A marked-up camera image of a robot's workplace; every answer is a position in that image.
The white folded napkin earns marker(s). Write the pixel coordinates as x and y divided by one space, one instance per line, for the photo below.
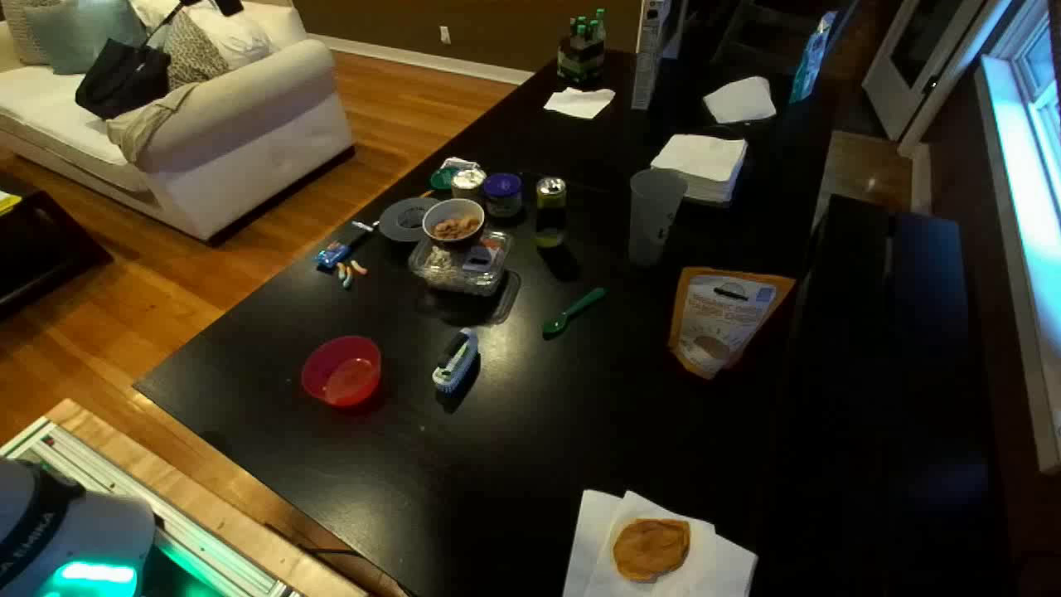
577 105

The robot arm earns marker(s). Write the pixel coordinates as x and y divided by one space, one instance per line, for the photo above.
68 543

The small glass jar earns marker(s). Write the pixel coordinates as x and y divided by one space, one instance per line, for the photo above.
550 209

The red plastic bowl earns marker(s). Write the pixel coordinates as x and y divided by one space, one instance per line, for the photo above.
343 373

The bowl of snacks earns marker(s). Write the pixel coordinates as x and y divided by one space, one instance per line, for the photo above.
451 220

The green plastic spoon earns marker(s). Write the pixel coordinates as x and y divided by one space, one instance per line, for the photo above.
561 318

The brown cookie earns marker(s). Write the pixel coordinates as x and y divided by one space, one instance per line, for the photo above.
652 549

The white sofa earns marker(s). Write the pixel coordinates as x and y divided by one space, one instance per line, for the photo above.
248 113

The clear plastic food container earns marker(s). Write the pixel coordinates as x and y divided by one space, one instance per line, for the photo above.
472 269

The grey plastic cup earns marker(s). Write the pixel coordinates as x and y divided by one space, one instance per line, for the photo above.
653 205

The green bottle pack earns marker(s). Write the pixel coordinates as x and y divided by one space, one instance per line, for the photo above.
582 48

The orange white snack bag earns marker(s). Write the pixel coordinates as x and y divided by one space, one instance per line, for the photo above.
716 313

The black handbag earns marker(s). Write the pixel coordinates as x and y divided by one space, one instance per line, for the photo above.
122 76

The purple lid jar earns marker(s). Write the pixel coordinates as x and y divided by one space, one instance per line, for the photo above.
503 193

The white napkin with cookie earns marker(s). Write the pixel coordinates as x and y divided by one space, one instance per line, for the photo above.
709 568

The yellow small clips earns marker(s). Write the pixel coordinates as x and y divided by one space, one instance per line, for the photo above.
350 269

